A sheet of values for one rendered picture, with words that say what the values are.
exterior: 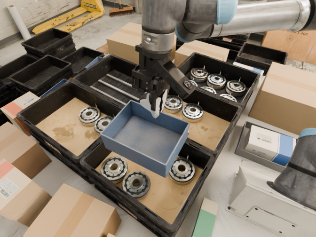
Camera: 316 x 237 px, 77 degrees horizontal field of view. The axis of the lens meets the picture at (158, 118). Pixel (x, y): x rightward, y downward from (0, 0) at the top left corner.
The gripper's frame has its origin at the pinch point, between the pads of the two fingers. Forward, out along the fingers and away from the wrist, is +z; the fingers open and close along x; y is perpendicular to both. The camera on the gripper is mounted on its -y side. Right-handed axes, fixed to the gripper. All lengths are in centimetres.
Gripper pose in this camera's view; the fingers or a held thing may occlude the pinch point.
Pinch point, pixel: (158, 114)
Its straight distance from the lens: 59.8
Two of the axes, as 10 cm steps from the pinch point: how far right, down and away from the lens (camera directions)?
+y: -8.6, -3.8, 3.4
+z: -0.7, 7.4, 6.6
